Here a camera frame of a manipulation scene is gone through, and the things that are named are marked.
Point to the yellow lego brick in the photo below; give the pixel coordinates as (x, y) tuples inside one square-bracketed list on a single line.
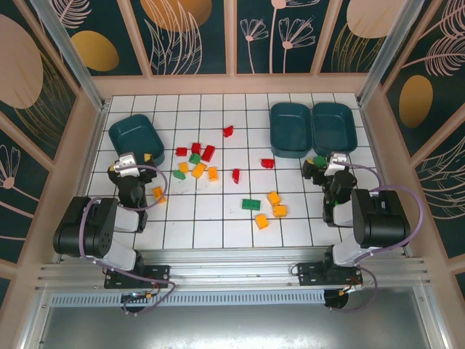
[(158, 192), (198, 170), (261, 221), (273, 198), (212, 173), (279, 211), (184, 167)]

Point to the red curved lego brick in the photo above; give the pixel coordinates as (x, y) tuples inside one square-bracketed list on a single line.
[(267, 163), (228, 131)]

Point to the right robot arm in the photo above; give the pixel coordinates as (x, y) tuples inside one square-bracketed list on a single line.
[(381, 218)]

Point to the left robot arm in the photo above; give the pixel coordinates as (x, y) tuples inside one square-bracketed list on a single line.
[(91, 232)]

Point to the teal plastic bin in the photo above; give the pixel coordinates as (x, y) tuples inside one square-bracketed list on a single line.
[(334, 123), (132, 134), (290, 127)]

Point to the long green lego brick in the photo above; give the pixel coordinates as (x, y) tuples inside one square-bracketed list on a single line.
[(251, 204)]

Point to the grey metal sheet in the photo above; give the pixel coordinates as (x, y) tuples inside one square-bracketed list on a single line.
[(232, 327)]

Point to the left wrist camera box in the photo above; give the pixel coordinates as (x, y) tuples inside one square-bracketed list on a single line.
[(126, 161)]

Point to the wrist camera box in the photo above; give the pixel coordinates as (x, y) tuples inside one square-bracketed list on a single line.
[(336, 161), (126, 161)]

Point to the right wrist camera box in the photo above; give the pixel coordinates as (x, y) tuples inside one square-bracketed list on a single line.
[(336, 161)]

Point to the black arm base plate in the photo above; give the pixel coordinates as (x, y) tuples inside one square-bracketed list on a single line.
[(309, 272), (160, 274)]

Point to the wall panel with flower outline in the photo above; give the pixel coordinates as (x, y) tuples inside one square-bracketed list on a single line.
[(18, 189)]

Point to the wall panel with leaf outlines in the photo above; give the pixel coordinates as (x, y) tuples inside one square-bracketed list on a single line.
[(447, 189)]

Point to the wall panel with pink oval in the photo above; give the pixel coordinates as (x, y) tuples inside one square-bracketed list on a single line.
[(36, 91)]

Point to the aluminium corner post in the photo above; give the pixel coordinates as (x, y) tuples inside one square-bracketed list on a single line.
[(388, 51), (76, 62)]

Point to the wall panel with orange circle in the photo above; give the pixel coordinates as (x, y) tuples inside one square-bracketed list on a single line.
[(181, 43)]

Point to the wall panel with pink flowers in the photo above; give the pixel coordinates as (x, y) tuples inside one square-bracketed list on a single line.
[(272, 54)]

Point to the aluminium frame rail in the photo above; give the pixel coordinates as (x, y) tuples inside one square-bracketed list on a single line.
[(232, 269)]

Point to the wall panel with gold oval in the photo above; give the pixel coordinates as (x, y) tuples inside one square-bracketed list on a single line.
[(120, 36), (436, 91)]

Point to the wall panel with pale circle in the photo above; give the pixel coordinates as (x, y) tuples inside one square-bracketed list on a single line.
[(345, 36)]

